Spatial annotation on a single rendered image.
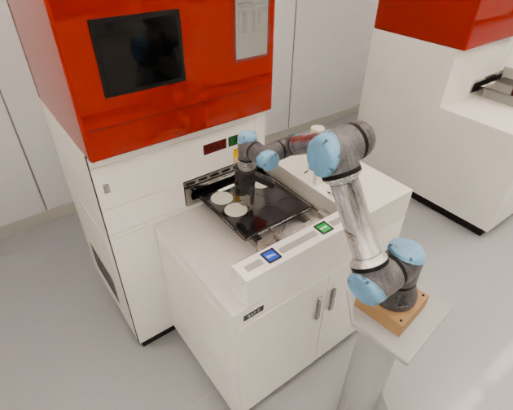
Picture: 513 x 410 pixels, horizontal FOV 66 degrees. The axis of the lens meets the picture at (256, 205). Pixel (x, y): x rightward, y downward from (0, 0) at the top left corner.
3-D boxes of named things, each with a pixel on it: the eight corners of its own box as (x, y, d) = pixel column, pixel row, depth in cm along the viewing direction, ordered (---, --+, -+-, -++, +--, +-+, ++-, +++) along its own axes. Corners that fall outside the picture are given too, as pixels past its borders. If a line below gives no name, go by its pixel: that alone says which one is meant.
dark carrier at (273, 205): (202, 197, 179) (202, 195, 179) (262, 173, 196) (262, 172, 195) (246, 237, 157) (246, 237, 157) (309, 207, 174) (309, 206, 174)
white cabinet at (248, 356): (174, 334, 225) (153, 224, 176) (300, 263, 271) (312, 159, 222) (238, 429, 184) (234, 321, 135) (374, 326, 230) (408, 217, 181)
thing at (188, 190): (186, 205, 182) (183, 188, 176) (261, 175, 203) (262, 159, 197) (187, 207, 181) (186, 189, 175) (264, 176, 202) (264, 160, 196)
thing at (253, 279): (231, 292, 144) (230, 265, 136) (337, 233, 171) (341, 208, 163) (246, 309, 138) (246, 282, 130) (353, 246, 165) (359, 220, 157)
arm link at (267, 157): (287, 147, 144) (269, 136, 151) (263, 157, 139) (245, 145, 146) (287, 165, 149) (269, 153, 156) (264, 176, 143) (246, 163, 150)
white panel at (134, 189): (107, 237, 167) (84, 155, 143) (260, 176, 207) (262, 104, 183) (110, 242, 165) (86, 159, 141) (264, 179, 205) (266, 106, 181)
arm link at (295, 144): (388, 109, 115) (289, 128, 157) (362, 119, 110) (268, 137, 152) (396, 147, 118) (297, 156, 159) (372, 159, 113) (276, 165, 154)
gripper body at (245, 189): (234, 187, 169) (234, 163, 161) (255, 186, 169) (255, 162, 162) (235, 198, 162) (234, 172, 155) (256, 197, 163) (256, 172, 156)
